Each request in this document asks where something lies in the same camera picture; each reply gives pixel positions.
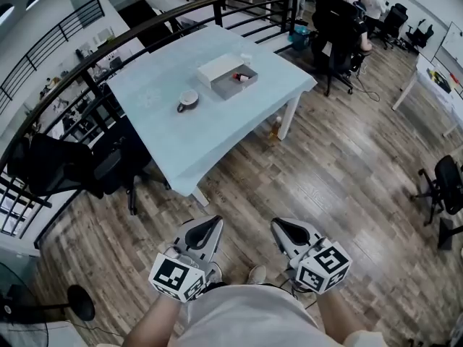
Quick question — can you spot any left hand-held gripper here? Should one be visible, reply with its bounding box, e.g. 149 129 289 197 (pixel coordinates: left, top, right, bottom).
148 215 224 303

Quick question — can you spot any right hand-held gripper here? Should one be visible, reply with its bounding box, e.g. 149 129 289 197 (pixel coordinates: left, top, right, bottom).
271 217 353 296

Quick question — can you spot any grey box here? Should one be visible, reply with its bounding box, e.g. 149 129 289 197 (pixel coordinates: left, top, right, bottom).
210 64 260 102

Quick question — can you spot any person's right forearm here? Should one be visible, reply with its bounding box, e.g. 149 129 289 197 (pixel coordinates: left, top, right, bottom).
315 286 367 339

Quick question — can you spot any person's left forearm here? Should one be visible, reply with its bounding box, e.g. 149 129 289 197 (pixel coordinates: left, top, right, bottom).
122 294 182 347

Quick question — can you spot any amber drink bottle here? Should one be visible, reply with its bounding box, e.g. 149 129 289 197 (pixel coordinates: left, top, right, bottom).
268 116 284 143

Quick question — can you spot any white box lid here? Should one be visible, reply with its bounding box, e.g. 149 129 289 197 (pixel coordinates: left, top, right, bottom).
196 52 246 90

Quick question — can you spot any person's left shoe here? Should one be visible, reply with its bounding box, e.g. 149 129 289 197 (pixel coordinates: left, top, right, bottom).
206 262 223 286

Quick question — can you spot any person's shoe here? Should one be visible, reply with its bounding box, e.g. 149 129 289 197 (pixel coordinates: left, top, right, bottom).
206 262 223 286
247 264 268 286

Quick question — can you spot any person's right shoe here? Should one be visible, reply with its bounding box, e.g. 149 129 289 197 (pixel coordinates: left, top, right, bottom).
247 264 268 286

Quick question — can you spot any person's light clothing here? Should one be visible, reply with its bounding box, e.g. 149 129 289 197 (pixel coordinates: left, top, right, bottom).
177 283 390 347

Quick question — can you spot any table with light blue cloth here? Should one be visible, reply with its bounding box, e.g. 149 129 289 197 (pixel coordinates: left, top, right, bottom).
106 24 318 208

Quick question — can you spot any dark cup with white inside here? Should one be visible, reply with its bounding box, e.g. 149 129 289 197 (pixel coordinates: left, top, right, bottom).
176 88 200 114

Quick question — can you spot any black standing fan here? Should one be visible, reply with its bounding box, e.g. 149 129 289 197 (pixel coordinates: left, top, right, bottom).
0 261 97 347

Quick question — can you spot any black office chair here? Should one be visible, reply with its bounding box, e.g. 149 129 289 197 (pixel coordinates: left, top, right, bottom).
372 2 409 51
310 0 374 98
6 116 171 217
404 19 435 54
409 154 463 227

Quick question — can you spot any teal bag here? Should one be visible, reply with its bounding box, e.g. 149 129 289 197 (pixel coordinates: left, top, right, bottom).
288 25 313 52

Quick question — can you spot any white desk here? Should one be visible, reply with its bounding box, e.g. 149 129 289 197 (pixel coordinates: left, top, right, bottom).
391 51 463 139

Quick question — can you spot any black metal railing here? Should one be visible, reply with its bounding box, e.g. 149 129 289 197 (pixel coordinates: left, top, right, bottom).
0 0 301 249

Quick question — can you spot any yellow and black item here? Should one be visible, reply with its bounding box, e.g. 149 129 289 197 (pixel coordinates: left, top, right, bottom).
425 67 454 94

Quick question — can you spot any whiteboard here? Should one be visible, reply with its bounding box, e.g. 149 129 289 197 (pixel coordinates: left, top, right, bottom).
429 21 463 72

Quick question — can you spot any black floor cable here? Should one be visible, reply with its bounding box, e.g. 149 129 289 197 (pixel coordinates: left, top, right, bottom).
354 69 381 103

